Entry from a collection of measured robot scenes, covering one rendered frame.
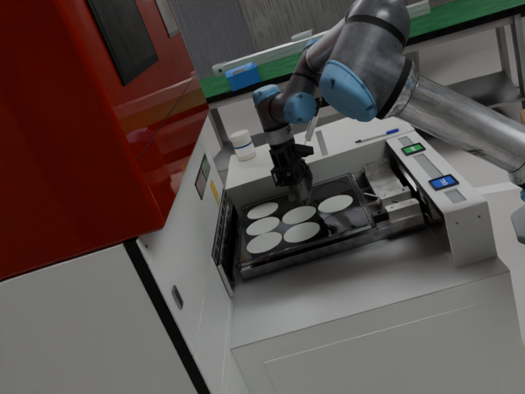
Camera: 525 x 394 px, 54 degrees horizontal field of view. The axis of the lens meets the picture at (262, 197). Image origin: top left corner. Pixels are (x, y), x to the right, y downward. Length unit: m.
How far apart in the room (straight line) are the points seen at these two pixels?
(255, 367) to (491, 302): 0.54
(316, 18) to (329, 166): 4.27
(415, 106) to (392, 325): 0.50
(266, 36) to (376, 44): 5.08
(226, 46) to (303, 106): 8.07
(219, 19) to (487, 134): 8.44
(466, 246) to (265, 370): 0.53
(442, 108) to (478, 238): 0.37
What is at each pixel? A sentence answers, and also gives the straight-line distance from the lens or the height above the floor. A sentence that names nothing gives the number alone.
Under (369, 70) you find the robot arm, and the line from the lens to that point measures 0.91.
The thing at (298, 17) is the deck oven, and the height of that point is 1.03.
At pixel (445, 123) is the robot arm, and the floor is 1.20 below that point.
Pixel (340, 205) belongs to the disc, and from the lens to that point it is 1.45.
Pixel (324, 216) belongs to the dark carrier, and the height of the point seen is 0.90.
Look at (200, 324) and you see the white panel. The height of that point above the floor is 0.97.
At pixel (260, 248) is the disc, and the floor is 0.90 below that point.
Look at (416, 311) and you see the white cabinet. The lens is 1.19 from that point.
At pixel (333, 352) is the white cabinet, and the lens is 1.22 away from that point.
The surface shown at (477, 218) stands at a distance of 1.19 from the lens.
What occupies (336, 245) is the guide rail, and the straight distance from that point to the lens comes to 1.38.
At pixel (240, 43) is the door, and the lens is 9.23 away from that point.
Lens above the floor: 1.52
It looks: 22 degrees down
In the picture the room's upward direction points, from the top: 20 degrees counter-clockwise
